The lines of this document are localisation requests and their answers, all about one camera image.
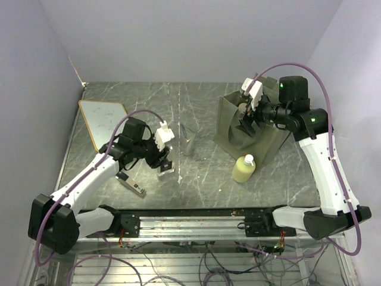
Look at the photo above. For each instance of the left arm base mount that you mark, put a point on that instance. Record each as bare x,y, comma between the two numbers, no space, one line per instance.
129,225

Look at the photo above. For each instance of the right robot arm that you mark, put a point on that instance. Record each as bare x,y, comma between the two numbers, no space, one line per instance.
339,209

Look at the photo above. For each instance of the yellow-framed whiteboard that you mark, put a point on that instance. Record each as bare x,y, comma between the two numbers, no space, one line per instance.
101,118

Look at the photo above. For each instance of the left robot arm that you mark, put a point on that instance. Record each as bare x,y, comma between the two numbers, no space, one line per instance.
56,221

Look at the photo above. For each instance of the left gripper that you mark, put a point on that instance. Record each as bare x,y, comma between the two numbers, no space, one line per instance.
155,160

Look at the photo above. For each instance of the yellow-green pump bottle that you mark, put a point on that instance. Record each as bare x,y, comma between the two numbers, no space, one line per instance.
243,168

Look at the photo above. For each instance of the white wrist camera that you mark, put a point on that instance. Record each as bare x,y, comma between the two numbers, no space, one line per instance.
253,91
163,135

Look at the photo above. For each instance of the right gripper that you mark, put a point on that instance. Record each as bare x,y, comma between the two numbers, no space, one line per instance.
246,125

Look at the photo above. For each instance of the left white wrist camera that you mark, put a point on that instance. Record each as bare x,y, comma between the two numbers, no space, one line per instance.
163,135

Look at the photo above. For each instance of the green canvas bag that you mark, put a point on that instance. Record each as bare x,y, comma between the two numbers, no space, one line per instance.
236,143

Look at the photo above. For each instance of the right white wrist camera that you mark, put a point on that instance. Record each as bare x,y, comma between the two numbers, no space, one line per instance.
253,91

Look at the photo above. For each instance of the tall clear square bottle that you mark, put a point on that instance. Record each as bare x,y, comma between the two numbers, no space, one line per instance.
166,166

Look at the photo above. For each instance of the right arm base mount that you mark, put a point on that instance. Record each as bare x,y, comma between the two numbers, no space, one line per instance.
260,223

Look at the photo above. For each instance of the aluminium rail frame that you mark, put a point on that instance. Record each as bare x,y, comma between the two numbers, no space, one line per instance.
199,247

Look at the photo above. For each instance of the green bottle beige cap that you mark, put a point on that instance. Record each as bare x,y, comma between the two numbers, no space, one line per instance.
242,107

